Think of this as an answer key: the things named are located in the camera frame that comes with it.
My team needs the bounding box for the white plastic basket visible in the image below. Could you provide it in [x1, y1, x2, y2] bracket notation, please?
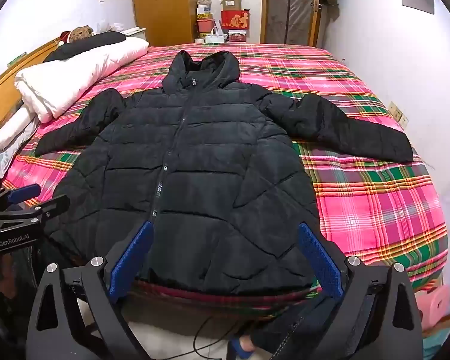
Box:
[204, 26, 227, 44]

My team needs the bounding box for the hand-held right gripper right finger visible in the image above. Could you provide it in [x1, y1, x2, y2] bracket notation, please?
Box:
[298, 222, 424, 360]

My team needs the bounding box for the wooden headboard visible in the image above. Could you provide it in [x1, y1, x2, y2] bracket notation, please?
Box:
[0, 39, 61, 140]

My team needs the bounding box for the white pillow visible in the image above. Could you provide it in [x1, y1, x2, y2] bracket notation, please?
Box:
[0, 108, 42, 155]

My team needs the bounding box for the black cable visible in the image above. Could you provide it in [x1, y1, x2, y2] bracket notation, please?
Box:
[193, 313, 241, 360]

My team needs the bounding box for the white folded quilt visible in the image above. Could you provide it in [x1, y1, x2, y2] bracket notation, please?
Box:
[14, 37, 150, 124]

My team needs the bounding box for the grey fabric wardrobe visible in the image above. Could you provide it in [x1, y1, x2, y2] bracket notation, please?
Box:
[266, 0, 319, 46]

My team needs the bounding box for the wooden wardrobe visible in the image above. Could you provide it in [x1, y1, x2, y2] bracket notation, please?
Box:
[132, 0, 199, 47]

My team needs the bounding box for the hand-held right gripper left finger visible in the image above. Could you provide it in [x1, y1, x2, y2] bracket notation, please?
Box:
[26, 220, 154, 360]

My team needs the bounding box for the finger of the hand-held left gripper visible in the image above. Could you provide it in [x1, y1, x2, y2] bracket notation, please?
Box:
[0, 183, 42, 208]
[0, 194, 71, 230]

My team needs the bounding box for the wall socket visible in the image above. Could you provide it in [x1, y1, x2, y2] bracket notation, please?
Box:
[388, 101, 409, 128]

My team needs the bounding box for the red gift box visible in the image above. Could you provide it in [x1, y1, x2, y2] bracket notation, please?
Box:
[221, 8, 251, 31]

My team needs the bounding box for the person's leg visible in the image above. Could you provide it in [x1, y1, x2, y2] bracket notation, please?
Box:
[247, 296, 346, 360]

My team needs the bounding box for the black pillow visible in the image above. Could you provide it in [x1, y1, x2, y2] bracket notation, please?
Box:
[43, 31, 126, 62]

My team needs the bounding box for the pink plaid bed sheet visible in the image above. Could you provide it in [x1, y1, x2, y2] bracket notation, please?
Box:
[0, 41, 450, 319]

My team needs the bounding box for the pink plastic stool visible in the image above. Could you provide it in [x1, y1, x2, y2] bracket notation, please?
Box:
[420, 285, 450, 331]

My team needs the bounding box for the brown plush toy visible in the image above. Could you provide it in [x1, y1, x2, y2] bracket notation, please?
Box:
[60, 25, 95, 44]

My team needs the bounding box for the black hooded puffer jacket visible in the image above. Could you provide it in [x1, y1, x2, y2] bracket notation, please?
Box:
[34, 50, 414, 296]

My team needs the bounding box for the pink plastic bucket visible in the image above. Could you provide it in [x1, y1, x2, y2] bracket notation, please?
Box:
[197, 17, 214, 40]

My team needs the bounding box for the blue slipper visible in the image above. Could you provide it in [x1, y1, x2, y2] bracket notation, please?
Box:
[229, 337, 256, 360]

